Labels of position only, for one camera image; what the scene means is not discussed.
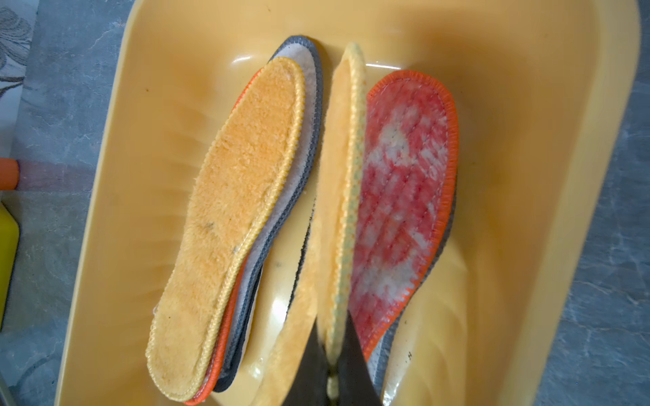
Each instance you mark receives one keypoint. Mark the wide yellow fuzzy insole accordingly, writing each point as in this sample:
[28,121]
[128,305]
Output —
[323,288]

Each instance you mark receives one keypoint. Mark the yellow plastic storage box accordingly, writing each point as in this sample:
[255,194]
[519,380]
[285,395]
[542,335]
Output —
[540,88]

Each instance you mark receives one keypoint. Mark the narrow yellow fuzzy insole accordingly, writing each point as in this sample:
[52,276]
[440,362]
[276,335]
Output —
[228,228]

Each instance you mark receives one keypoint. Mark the orange cylinder bottle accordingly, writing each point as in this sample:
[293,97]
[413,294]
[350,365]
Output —
[9,174]

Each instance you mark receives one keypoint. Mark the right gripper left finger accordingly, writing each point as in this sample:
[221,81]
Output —
[310,383]

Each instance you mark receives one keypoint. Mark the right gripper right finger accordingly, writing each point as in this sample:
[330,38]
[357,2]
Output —
[355,383]

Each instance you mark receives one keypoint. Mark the red white patterned insole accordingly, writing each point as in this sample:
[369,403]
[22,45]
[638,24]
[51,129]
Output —
[408,198]

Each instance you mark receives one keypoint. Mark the grey felt insole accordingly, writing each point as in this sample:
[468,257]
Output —
[238,315]
[378,363]

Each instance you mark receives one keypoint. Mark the yellow lidded lunch box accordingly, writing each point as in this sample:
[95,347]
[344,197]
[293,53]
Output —
[10,235]

